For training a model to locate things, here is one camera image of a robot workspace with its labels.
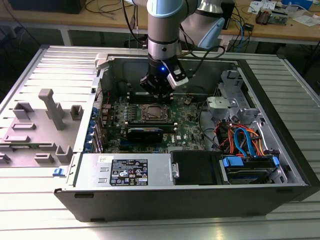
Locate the silver-topped CPU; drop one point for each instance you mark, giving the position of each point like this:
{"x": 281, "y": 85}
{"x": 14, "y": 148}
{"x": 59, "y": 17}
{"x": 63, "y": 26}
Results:
{"x": 155, "y": 112}

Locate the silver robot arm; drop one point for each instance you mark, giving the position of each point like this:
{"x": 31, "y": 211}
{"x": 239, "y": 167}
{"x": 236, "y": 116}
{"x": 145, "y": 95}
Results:
{"x": 162, "y": 32}

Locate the CPU socket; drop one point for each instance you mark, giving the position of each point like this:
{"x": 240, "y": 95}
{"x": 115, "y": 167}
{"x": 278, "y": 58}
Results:
{"x": 143, "y": 117}

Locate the round coin battery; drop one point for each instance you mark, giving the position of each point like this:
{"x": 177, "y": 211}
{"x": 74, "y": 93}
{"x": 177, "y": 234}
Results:
{"x": 187, "y": 101}

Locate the green RAM stick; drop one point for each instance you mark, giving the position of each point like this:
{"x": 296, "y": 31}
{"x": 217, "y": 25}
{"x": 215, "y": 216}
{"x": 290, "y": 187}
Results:
{"x": 150, "y": 122}

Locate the green motherboard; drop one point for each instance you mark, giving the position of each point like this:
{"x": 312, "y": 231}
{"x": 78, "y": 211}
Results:
{"x": 185, "y": 125}

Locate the black graphics card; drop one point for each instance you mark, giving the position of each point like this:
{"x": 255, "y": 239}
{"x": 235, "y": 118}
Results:
{"x": 145, "y": 135}

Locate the blue card retention clip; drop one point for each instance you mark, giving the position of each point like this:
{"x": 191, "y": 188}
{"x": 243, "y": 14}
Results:
{"x": 89, "y": 135}
{"x": 92, "y": 124}
{"x": 87, "y": 147}
{"x": 94, "y": 112}

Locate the tall black box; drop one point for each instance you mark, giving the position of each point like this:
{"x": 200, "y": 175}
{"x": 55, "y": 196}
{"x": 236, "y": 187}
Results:
{"x": 228, "y": 10}

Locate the small black adapter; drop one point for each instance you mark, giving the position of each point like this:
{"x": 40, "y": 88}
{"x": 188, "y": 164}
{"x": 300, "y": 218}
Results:
{"x": 249, "y": 26}

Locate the hard disk in blue carrier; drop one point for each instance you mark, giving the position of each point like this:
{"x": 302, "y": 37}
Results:
{"x": 232, "y": 161}

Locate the silver power supply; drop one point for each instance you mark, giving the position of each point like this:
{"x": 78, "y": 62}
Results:
{"x": 90, "y": 172}

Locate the copper coil device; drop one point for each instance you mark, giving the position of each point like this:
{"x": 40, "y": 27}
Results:
{"x": 262, "y": 17}

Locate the grey parts rack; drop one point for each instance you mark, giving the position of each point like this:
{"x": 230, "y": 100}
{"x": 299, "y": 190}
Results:
{"x": 37, "y": 120}

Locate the black PC case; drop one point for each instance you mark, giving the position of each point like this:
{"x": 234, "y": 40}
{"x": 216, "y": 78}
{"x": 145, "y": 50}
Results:
{"x": 175, "y": 205}

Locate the wooden desk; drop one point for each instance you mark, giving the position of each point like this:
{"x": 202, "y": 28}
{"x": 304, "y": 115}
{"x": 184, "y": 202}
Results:
{"x": 275, "y": 32}

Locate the wide black box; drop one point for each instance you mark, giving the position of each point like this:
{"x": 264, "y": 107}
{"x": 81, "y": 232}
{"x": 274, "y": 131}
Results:
{"x": 45, "y": 6}

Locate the blue case latch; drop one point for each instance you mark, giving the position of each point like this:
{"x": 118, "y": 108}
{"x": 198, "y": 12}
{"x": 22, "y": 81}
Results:
{"x": 58, "y": 172}

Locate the grey electronics device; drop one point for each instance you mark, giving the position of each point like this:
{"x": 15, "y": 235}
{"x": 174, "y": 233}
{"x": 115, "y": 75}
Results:
{"x": 278, "y": 17}

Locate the white papers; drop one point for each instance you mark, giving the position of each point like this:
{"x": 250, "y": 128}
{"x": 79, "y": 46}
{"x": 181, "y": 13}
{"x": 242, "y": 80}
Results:
{"x": 305, "y": 20}

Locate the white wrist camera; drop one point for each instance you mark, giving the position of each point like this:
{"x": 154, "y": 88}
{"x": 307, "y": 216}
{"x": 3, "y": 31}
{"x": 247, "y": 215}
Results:
{"x": 177, "y": 77}

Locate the silver metal drive bracket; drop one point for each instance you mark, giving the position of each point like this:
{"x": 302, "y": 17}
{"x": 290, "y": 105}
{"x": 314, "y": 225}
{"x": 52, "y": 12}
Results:
{"x": 220, "y": 103}

